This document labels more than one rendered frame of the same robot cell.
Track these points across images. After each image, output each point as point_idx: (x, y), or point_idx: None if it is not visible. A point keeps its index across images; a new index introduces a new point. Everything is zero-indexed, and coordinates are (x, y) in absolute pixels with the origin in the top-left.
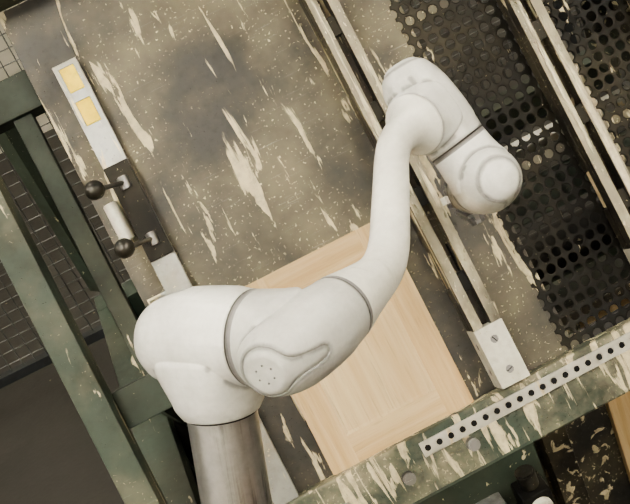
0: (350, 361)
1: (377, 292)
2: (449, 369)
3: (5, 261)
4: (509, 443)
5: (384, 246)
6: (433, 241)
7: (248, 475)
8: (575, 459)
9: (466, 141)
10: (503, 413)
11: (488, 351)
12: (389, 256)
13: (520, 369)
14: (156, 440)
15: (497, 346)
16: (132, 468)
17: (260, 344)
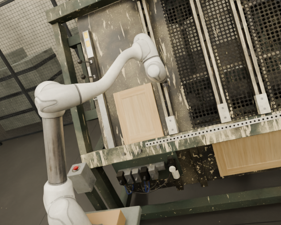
0: (134, 117)
1: (86, 91)
2: (159, 126)
3: (63, 76)
4: (168, 149)
5: (101, 80)
6: (160, 91)
7: (51, 133)
8: (200, 160)
9: (149, 59)
10: (168, 141)
11: (167, 123)
12: (100, 83)
13: (175, 130)
14: None
15: (170, 122)
16: (79, 129)
17: (36, 96)
